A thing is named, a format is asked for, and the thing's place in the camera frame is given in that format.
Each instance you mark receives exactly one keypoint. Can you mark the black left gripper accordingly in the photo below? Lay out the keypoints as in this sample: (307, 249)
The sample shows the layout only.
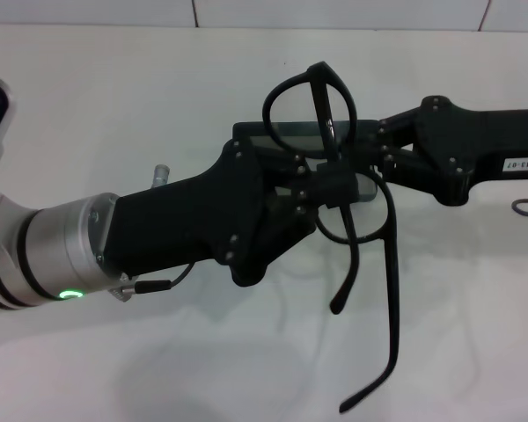
(180, 224)

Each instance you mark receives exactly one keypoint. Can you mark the silver left wrist stud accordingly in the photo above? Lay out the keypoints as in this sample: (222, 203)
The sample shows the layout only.
(160, 176)

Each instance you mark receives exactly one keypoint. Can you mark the black glasses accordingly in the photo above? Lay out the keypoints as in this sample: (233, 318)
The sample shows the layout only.
(320, 92)

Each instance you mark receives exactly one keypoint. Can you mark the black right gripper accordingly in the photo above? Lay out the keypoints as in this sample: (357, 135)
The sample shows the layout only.
(475, 136)

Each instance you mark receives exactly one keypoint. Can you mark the black glasses case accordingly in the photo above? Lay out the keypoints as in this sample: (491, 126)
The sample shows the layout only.
(246, 129)

